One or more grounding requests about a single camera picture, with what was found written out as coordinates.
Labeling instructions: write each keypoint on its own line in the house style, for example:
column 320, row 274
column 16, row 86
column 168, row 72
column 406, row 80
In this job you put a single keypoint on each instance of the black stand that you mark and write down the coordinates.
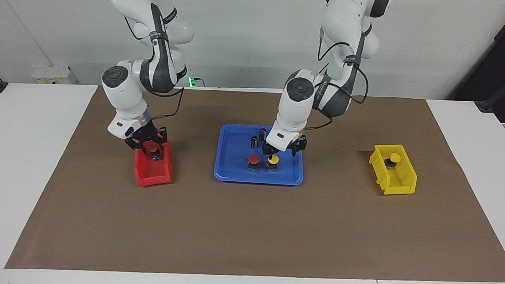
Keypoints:
column 500, row 94

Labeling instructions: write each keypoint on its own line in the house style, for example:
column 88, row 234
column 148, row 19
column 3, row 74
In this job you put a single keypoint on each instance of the red plastic bin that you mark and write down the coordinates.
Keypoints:
column 150, row 174

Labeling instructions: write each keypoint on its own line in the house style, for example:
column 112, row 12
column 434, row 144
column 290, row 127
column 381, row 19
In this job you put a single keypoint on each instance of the black cylindrical capacitor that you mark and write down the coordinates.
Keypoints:
column 254, row 142
column 262, row 134

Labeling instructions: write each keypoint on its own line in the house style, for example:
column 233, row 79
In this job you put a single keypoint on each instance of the red push button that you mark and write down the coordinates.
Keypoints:
column 152, row 148
column 253, row 159

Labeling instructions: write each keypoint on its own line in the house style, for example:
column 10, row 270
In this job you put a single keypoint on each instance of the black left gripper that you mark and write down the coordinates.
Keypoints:
column 293, row 142

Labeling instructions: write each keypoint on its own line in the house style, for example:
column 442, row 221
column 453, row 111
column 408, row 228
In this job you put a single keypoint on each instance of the brown paper table mat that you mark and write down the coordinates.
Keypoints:
column 249, row 226

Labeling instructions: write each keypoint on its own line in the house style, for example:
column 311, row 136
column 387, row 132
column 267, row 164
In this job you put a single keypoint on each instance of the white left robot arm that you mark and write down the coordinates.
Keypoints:
column 298, row 101

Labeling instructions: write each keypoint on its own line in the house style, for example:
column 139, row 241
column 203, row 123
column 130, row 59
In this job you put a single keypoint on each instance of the yellow push button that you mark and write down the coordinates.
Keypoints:
column 273, row 161
column 394, row 158

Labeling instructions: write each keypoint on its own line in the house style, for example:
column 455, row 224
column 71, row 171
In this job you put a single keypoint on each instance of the yellow plastic bin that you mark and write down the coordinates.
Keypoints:
column 379, row 167

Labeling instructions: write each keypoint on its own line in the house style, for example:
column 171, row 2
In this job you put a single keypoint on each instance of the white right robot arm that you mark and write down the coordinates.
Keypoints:
column 124, row 91

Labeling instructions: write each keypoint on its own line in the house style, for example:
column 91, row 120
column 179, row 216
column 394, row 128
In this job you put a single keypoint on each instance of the blue plastic tray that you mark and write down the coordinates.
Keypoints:
column 235, row 166

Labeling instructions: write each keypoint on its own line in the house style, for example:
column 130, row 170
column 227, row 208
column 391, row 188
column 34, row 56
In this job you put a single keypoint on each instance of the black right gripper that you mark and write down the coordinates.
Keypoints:
column 145, row 134

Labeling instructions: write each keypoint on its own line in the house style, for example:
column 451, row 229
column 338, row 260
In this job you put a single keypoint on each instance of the white box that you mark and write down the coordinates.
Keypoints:
column 53, row 74

